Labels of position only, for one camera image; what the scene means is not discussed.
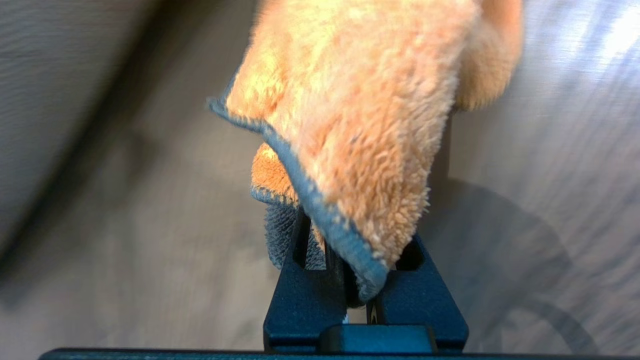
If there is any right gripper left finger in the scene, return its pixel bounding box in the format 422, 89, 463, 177
263, 207, 362, 352

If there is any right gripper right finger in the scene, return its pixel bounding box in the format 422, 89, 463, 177
372, 234, 469, 352

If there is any orange microfiber cloth blue trim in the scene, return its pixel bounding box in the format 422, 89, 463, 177
207, 0, 525, 304

